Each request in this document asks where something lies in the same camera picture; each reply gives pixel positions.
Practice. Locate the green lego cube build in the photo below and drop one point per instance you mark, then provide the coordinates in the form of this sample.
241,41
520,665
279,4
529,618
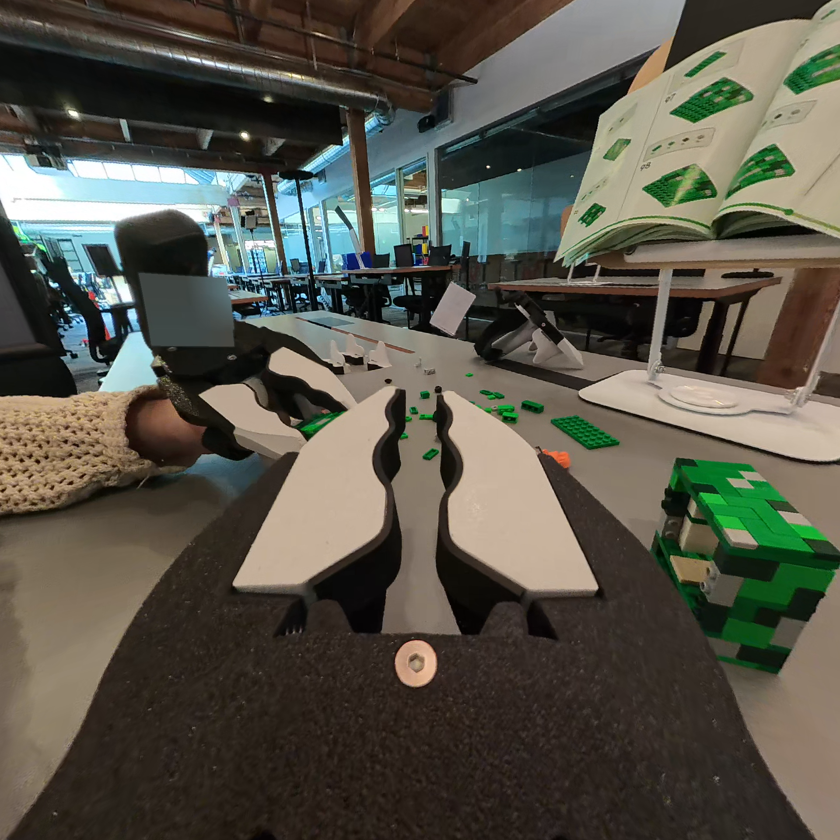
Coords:
741,525

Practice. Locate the scattered small green lego pieces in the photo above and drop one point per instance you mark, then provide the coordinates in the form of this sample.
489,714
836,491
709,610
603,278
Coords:
531,407

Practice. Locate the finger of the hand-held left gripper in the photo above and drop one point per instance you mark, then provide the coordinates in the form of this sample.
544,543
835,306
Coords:
236,417
308,377

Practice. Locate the wooden desk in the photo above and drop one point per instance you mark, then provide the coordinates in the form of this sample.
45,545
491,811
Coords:
623,284
394,270

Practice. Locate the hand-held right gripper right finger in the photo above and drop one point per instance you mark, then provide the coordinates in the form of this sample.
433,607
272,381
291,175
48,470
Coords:
512,518

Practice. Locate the orange brick separator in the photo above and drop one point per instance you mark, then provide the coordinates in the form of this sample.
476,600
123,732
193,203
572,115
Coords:
556,458

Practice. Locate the white book stand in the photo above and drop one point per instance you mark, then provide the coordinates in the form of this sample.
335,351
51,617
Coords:
754,420

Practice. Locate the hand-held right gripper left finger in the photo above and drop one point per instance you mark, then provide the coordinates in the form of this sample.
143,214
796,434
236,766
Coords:
328,512

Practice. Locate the wooden support post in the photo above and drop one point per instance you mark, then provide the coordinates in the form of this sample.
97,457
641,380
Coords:
807,328
361,197
274,216

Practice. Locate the black wall speaker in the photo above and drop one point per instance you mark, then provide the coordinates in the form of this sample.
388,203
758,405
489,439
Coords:
436,111

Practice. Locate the black office chair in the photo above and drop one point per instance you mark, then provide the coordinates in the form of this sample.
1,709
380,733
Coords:
98,328
438,254
26,328

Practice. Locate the white spare finger piece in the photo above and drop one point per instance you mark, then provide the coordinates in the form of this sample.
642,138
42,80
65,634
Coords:
337,358
380,358
354,348

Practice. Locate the white card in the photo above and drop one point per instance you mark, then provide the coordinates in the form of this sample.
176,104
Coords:
453,308

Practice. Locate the lego instruction booklet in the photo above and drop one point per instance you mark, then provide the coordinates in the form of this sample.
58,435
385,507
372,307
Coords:
689,164

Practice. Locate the person's left hand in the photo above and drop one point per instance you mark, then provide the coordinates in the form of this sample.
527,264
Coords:
161,433

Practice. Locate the large green lego plate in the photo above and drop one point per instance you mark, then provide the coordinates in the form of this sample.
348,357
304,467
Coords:
584,432

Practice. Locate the silver ceiling duct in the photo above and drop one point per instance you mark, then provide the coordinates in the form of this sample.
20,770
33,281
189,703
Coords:
197,65

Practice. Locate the spare black white gripper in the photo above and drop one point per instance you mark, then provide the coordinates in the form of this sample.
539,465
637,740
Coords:
495,344

